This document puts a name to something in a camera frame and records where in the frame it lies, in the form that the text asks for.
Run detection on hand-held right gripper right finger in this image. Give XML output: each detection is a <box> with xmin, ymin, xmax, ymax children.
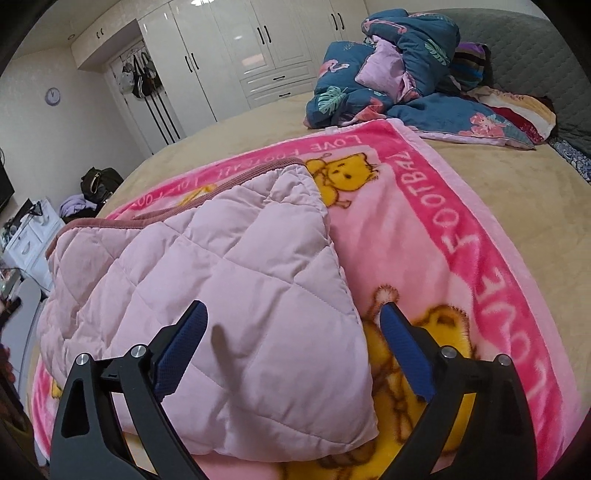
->
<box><xmin>379</xmin><ymin>302</ymin><xmax>539</xmax><ymax>480</ymax></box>

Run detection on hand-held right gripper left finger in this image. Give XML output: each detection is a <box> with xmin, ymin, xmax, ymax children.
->
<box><xmin>48</xmin><ymin>300</ymin><xmax>211</xmax><ymax>480</ymax></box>

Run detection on pink quilted jacket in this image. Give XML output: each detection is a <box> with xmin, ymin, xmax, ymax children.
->
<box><xmin>37</xmin><ymin>157</ymin><xmax>382</xmax><ymax>457</ymax></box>

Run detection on pink bear printed blanket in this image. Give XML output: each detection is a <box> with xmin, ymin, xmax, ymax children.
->
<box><xmin>28</xmin><ymin>117</ymin><xmax>573</xmax><ymax>480</ymax></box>

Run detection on lilac clothing pile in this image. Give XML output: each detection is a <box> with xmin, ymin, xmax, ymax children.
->
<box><xmin>59</xmin><ymin>194</ymin><xmax>100</xmax><ymax>219</ymax></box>

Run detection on white drawer cabinet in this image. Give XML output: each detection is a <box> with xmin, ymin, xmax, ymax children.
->
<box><xmin>4</xmin><ymin>198</ymin><xmax>65</xmax><ymax>291</ymax></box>

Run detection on dark handbag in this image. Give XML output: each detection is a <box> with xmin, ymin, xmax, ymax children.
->
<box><xmin>81</xmin><ymin>167</ymin><xmax>124</xmax><ymax>197</ymax></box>

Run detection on beige bed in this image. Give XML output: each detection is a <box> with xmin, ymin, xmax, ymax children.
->
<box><xmin>25</xmin><ymin>90</ymin><xmax>591</xmax><ymax>480</ymax></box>

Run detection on black television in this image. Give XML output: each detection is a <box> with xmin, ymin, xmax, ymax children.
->
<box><xmin>0</xmin><ymin>148</ymin><xmax>16</xmax><ymax>208</ymax></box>

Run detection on blue patterned pillow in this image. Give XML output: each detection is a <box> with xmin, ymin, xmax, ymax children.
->
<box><xmin>549</xmin><ymin>138</ymin><xmax>591</xmax><ymax>185</ymax></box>

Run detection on red white yellow pillow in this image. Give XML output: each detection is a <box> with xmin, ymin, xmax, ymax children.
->
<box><xmin>466</xmin><ymin>85</ymin><xmax>557</xmax><ymax>144</ymax></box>

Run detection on dark hanging bag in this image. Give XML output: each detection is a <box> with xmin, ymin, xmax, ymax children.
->
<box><xmin>132</xmin><ymin>52</ymin><xmax>161</xmax><ymax>99</ymax></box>

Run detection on striped cloth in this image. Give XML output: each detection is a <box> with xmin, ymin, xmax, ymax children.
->
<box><xmin>450</xmin><ymin>42</ymin><xmax>492</xmax><ymax>90</ymax></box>

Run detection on blue floral quilt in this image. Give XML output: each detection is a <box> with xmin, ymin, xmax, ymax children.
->
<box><xmin>302</xmin><ymin>7</ymin><xmax>539</xmax><ymax>151</ymax></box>

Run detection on white wardrobe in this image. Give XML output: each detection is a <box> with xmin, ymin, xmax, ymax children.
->
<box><xmin>71</xmin><ymin>0</ymin><xmax>370</xmax><ymax>155</ymax></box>

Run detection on grey quilted headboard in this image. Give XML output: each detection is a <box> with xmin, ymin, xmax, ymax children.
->
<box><xmin>429</xmin><ymin>7</ymin><xmax>591</xmax><ymax>158</ymax></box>

